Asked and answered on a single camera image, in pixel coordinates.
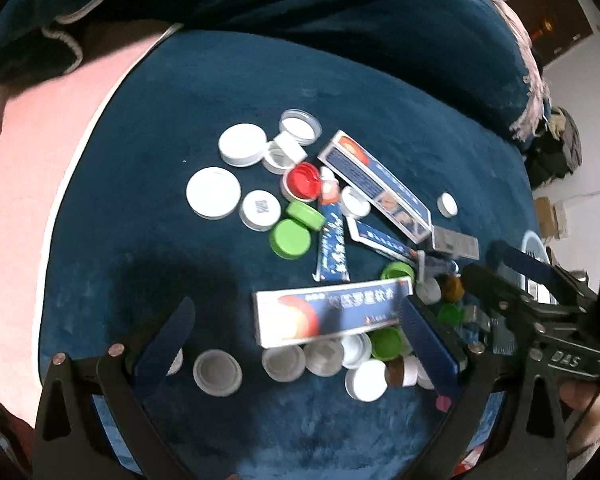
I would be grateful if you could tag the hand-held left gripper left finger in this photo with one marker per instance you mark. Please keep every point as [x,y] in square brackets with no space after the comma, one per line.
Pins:
[167,337]

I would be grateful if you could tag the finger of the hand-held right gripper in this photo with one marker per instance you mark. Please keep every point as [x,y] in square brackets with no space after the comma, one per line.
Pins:
[530,265]
[510,300]

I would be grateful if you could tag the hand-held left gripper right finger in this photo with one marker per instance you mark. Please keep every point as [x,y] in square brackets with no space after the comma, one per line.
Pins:
[425,345]

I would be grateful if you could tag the person's right hand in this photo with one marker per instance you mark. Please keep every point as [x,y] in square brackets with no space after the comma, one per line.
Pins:
[587,405]

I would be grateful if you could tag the cardboard box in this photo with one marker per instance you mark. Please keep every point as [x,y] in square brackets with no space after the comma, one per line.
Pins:
[550,217]

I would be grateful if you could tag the small silver packet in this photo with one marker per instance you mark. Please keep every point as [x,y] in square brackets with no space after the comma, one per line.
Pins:
[455,244]

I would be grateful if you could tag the small blue ointment box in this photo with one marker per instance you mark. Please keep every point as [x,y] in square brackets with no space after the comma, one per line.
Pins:
[380,240]

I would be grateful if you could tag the pile of dark clothes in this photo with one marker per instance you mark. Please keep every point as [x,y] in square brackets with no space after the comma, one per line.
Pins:
[555,145]

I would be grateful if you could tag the blue ointment tube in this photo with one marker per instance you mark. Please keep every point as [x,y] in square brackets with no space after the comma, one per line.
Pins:
[332,240]

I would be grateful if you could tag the pile of plastic bottle caps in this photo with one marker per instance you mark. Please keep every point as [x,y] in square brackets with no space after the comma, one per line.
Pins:
[212,192]

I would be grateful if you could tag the long blue white ointment box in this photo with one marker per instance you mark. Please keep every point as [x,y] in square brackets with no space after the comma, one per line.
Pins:
[375,185]

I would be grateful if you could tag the pink fringed cloth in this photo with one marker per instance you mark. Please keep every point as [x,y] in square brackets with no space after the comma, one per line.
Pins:
[525,75]

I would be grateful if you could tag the red bottle cap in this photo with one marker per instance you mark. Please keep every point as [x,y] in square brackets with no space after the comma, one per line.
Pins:
[300,182]

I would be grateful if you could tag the pink mat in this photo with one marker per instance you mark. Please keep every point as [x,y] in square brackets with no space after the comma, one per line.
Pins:
[30,160]

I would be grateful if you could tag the brown wooden door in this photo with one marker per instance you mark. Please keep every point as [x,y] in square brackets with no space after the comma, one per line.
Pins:
[560,30]

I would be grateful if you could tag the dark blue pillow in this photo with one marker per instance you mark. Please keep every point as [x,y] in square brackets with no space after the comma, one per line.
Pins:
[305,5]

